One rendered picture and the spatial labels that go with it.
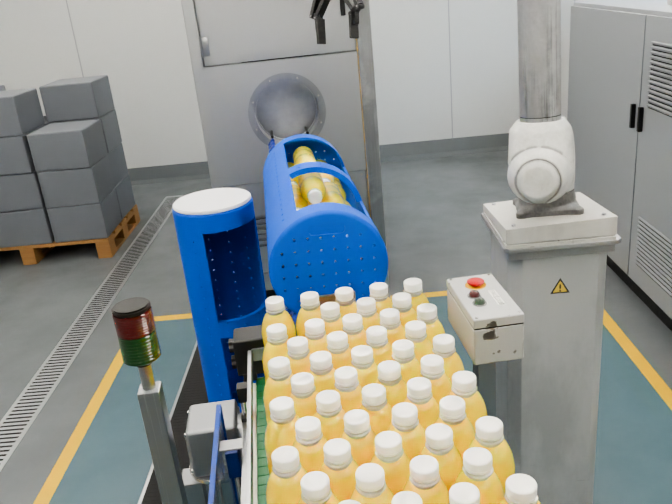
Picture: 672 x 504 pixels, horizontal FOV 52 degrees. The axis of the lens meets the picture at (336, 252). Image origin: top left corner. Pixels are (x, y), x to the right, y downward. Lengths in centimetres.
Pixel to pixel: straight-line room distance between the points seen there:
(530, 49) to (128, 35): 550
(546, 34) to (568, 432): 120
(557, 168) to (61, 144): 388
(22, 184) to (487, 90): 418
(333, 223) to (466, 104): 537
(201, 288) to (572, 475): 138
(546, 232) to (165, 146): 547
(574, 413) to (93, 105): 410
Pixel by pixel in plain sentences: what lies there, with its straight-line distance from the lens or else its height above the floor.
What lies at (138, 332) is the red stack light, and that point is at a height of 122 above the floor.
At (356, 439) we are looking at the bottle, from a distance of 107.
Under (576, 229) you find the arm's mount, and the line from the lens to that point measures 196.
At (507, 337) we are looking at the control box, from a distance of 138.
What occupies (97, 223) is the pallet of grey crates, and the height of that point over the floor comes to 26.
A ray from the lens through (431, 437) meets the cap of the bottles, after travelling 102.
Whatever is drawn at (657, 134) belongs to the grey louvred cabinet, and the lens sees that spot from 356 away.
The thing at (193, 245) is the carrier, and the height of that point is 92.
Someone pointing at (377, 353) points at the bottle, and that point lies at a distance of 129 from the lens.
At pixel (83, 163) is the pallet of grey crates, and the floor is 70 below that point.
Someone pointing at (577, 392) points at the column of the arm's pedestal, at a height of 51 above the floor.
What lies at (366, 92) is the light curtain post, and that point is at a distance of 297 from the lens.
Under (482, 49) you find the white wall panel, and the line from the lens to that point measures 685.
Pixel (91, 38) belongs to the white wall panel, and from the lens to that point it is 704.
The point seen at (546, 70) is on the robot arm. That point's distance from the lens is 178.
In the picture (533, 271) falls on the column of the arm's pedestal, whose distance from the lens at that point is 200.
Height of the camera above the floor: 173
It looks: 22 degrees down
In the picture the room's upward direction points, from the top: 6 degrees counter-clockwise
